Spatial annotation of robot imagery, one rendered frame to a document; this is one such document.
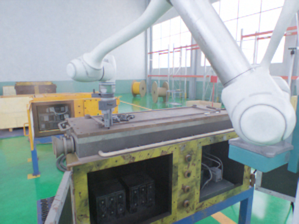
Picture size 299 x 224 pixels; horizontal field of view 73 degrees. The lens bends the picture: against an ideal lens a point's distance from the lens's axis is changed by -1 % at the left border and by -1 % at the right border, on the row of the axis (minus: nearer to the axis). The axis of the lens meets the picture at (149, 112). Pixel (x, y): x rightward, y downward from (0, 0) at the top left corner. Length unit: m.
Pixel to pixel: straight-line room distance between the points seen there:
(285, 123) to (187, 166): 0.96
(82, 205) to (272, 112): 0.99
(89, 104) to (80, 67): 2.89
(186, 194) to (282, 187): 0.86
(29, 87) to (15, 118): 2.79
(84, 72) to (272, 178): 1.70
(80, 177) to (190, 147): 0.72
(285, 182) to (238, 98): 1.49
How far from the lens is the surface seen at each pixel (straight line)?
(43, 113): 3.96
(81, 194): 1.18
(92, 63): 0.97
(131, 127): 1.22
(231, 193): 1.95
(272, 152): 0.83
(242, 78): 0.64
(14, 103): 6.95
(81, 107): 3.83
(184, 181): 1.49
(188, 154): 1.43
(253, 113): 0.57
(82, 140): 1.14
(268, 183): 2.07
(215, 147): 2.12
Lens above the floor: 1.67
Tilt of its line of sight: 11 degrees down
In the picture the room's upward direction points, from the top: straight up
